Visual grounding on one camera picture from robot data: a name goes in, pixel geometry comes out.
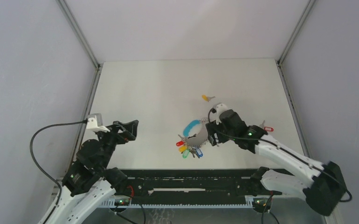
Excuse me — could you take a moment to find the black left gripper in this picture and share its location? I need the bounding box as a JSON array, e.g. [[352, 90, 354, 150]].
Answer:
[[96, 119, 138, 169]]

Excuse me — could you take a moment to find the black tagged key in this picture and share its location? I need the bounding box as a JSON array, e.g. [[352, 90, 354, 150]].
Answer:
[[210, 140, 219, 147]]

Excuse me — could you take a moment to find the red tagged key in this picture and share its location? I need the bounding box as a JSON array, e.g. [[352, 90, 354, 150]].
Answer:
[[176, 141, 185, 147], [260, 120, 274, 132]]

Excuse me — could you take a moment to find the blue tagged key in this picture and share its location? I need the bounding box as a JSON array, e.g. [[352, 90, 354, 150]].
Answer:
[[196, 148, 203, 158]]

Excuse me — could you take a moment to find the green tagged key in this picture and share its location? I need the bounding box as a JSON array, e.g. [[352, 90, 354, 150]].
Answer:
[[182, 149, 190, 159]]

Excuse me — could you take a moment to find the yellow tagged key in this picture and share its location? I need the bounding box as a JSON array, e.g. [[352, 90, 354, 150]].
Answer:
[[179, 146, 187, 153], [201, 95, 215, 102]]

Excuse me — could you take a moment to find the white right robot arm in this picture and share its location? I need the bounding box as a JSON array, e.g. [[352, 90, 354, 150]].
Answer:
[[206, 106, 353, 217]]

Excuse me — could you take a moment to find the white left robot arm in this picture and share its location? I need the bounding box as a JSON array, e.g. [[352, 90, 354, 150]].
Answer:
[[29, 115, 139, 224]]

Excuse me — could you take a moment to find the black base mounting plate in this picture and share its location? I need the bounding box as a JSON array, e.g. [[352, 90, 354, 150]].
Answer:
[[67, 168, 318, 205]]

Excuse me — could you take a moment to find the left green led board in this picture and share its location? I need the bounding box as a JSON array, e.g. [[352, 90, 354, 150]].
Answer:
[[114, 199, 131, 207]]

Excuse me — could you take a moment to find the green led board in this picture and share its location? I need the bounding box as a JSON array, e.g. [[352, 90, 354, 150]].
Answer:
[[114, 199, 131, 207], [252, 198, 271, 207]]

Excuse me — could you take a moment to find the right green led board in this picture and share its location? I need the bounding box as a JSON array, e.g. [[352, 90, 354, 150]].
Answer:
[[252, 198, 271, 207]]

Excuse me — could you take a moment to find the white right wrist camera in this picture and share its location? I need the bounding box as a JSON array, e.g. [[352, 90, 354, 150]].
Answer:
[[213, 103, 229, 125]]

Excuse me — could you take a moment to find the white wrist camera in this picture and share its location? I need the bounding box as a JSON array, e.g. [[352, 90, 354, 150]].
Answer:
[[86, 113, 110, 133], [213, 103, 229, 125]]

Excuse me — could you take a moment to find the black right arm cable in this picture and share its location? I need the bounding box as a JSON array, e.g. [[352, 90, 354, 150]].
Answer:
[[207, 107, 353, 203]]

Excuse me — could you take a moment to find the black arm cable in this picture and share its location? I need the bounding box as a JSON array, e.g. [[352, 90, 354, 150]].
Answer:
[[29, 119, 89, 224], [207, 107, 353, 203]]

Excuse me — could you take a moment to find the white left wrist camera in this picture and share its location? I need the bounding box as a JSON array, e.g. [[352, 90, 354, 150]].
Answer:
[[86, 113, 110, 133]]

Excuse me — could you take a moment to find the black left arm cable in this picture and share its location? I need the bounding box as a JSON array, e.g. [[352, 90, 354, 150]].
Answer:
[[29, 119, 89, 224]]

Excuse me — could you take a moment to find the left aluminium table rail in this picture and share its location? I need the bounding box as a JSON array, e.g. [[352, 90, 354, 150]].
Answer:
[[64, 64, 103, 173]]

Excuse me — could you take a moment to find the aluminium table rail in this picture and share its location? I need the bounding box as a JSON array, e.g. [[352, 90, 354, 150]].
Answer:
[[64, 64, 103, 173], [276, 62, 313, 159]]

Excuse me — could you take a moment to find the white comb cable duct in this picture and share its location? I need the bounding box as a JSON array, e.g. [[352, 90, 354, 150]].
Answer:
[[98, 197, 254, 209]]

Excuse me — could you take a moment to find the right aluminium table rail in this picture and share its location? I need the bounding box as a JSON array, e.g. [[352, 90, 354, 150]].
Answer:
[[276, 62, 313, 159]]

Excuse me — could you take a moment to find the left aluminium frame post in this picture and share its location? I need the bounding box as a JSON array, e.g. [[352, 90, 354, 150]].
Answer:
[[56, 0, 100, 70]]

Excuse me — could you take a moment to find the aluminium frame post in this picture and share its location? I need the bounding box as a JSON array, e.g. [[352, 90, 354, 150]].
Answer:
[[277, 0, 317, 67], [56, 0, 100, 70]]

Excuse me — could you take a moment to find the right aluminium frame post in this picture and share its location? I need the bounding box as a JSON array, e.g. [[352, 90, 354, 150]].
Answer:
[[277, 0, 317, 67]]

